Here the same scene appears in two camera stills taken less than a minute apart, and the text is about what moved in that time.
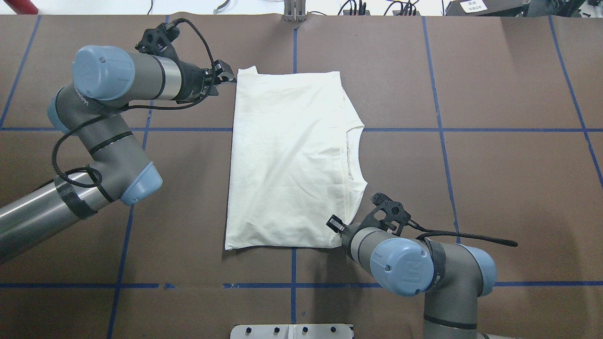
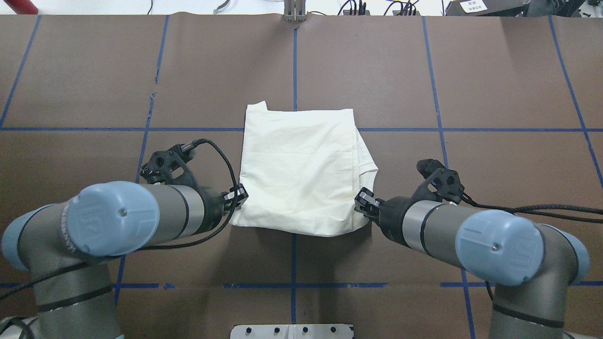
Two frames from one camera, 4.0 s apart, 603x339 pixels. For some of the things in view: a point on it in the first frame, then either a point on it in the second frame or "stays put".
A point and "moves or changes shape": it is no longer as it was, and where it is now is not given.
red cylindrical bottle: x=22 y=7 stays put
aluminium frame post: x=294 y=11 stays put
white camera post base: x=292 y=331 stays put
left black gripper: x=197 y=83 to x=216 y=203
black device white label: x=487 y=8 stays put
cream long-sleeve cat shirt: x=290 y=184 moves or changes shape
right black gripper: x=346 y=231 to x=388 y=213
